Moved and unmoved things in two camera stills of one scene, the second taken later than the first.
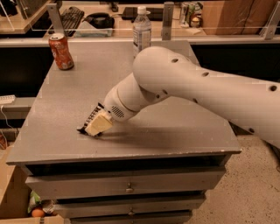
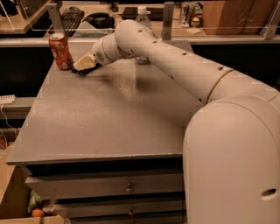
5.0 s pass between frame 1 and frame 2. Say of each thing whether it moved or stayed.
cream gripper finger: moved
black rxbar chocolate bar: moved
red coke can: stayed
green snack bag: stayed
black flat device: stayed
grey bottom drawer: stayed
